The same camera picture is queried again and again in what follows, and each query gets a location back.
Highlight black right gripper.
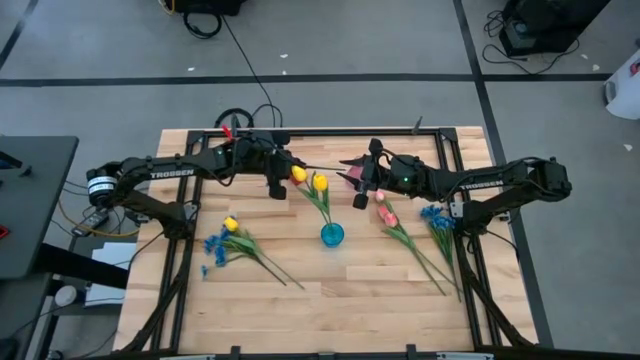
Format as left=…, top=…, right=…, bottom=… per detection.
left=335, top=138, right=396, bottom=211

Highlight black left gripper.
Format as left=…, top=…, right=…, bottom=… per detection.
left=259, top=130, right=307, bottom=201

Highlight pink glass vase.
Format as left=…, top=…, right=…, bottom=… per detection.
left=344, top=164, right=366, bottom=190

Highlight pink artificial tulip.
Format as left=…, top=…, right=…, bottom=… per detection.
left=374, top=189, right=449, bottom=297
left=378, top=204, right=449, bottom=297

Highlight yellow tulips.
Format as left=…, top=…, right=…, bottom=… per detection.
left=383, top=213, right=464, bottom=291

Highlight teal blue glass vase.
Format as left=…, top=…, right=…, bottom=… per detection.
left=320, top=222, right=346, bottom=249

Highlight blue artificial flower spray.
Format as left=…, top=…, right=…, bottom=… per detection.
left=200, top=227, right=289, bottom=287
left=419, top=203, right=464, bottom=304

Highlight black box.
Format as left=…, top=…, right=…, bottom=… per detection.
left=164, top=0, right=249, bottom=16

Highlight white box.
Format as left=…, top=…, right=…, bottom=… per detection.
left=84, top=242, right=139, bottom=307

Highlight black power adapter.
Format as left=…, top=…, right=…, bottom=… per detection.
left=71, top=209, right=110, bottom=237

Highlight black desk bar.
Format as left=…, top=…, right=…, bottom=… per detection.
left=37, top=243, right=130, bottom=290

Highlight black equipment case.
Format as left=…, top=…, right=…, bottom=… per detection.
left=499, top=0, right=612, bottom=57

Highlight white round object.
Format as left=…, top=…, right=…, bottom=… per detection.
left=53, top=285, right=78, bottom=307

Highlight grey desk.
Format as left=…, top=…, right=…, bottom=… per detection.
left=0, top=135, right=80, bottom=280

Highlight white bin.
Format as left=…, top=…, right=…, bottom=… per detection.
left=602, top=48, right=640, bottom=120

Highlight thick black cable loop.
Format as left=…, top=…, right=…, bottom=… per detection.
left=214, top=107, right=255, bottom=129

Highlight thin black floor cable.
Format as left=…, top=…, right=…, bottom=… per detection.
left=219, top=14, right=285, bottom=129

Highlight coiled black cable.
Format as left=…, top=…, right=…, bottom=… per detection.
left=182, top=12, right=224, bottom=40

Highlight black equipment cable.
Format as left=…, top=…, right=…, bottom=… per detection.
left=482, top=9, right=581, bottom=76

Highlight yellow cable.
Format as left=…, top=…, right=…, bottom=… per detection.
left=57, top=199, right=141, bottom=239

